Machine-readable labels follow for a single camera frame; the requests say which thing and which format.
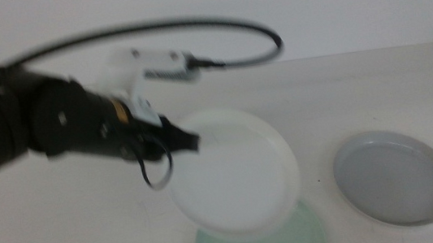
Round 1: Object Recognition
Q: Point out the white shallow bowl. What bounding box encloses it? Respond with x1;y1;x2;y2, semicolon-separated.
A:
158;99;308;243

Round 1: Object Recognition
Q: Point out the grey shallow bowl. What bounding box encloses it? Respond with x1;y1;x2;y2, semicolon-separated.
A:
329;124;433;235

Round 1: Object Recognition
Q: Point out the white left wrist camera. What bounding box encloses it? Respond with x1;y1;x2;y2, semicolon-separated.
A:
89;37;207;134

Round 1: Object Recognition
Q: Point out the thick black camera cable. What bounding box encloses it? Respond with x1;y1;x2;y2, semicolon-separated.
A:
0;0;287;96

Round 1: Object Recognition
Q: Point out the thin black cable loop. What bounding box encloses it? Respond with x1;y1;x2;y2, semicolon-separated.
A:
134;130;176;192

